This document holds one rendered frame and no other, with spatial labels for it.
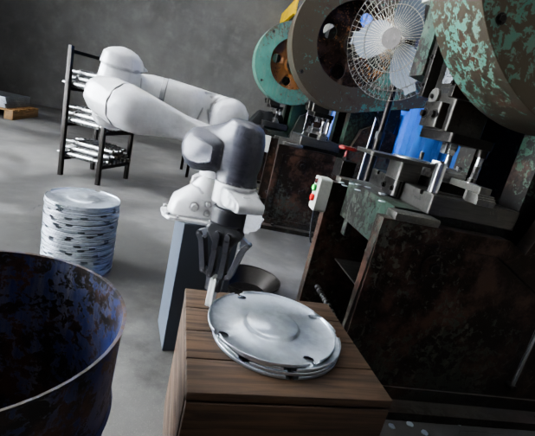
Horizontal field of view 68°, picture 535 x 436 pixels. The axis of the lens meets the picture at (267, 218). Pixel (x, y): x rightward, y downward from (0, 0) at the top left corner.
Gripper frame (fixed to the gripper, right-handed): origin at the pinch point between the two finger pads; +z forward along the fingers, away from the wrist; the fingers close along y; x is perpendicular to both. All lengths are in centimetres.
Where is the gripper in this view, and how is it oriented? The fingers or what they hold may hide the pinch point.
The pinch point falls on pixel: (212, 290)
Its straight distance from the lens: 93.3
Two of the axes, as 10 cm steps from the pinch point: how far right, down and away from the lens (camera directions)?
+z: -2.3, 9.4, 2.6
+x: -2.3, 2.0, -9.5
